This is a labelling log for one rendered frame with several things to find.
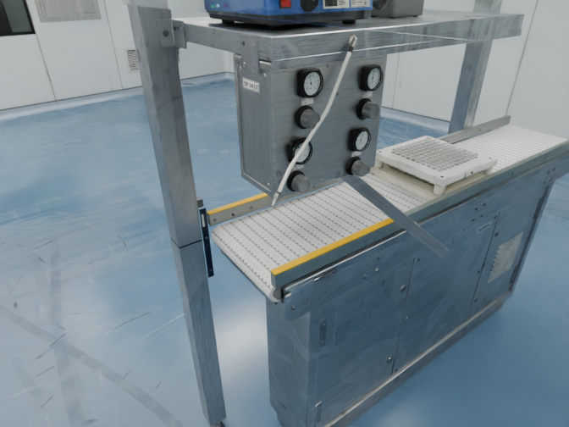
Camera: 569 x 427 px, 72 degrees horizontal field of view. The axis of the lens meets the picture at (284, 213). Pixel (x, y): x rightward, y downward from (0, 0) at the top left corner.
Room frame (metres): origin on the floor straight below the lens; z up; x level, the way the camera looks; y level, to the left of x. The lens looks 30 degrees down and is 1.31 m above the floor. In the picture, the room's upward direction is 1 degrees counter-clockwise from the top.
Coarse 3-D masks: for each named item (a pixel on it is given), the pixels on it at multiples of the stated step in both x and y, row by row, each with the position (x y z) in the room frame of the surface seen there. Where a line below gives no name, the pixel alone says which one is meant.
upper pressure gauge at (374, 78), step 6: (366, 66) 0.62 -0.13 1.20; (372, 66) 0.62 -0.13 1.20; (378, 66) 0.62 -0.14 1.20; (366, 72) 0.62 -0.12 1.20; (372, 72) 0.62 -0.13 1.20; (378, 72) 0.62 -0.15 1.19; (366, 78) 0.61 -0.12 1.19; (372, 78) 0.62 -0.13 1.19; (378, 78) 0.63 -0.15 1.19; (360, 84) 0.62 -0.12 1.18; (366, 84) 0.61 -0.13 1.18; (372, 84) 0.62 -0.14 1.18; (378, 84) 0.63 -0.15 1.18; (366, 90) 0.62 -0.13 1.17; (372, 90) 0.62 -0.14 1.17
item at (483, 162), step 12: (396, 144) 1.14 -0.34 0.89; (384, 156) 1.05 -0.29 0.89; (396, 156) 1.04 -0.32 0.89; (480, 156) 1.04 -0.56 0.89; (408, 168) 0.97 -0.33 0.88; (420, 168) 0.96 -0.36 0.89; (456, 168) 0.96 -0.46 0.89; (468, 168) 0.96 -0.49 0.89; (480, 168) 0.97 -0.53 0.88; (432, 180) 0.91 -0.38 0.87; (444, 180) 0.88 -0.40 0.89; (456, 180) 0.92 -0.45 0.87
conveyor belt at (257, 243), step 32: (512, 128) 1.50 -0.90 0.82; (512, 160) 1.18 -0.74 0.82; (320, 192) 0.96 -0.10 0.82; (352, 192) 0.96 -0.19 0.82; (384, 192) 0.96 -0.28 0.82; (224, 224) 0.80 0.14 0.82; (256, 224) 0.80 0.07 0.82; (288, 224) 0.80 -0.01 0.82; (320, 224) 0.80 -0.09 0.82; (352, 224) 0.80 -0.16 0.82; (256, 256) 0.67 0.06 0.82; (288, 256) 0.67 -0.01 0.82
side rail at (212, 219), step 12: (492, 120) 1.48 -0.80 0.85; (504, 120) 1.52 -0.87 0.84; (456, 132) 1.35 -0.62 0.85; (468, 132) 1.38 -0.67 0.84; (480, 132) 1.43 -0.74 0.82; (336, 180) 1.01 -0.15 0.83; (300, 192) 0.94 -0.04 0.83; (252, 204) 0.85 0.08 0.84; (264, 204) 0.87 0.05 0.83; (216, 216) 0.79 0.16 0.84; (228, 216) 0.81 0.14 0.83
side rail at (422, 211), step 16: (560, 144) 1.22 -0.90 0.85; (528, 160) 1.09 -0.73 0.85; (544, 160) 1.15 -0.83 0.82; (496, 176) 0.99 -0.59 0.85; (448, 192) 0.89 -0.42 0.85; (464, 192) 0.90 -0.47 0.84; (416, 208) 0.80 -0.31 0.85; (432, 208) 0.83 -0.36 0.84; (368, 240) 0.70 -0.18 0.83; (320, 256) 0.62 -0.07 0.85; (336, 256) 0.65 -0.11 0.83; (288, 272) 0.58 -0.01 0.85; (304, 272) 0.60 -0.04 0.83
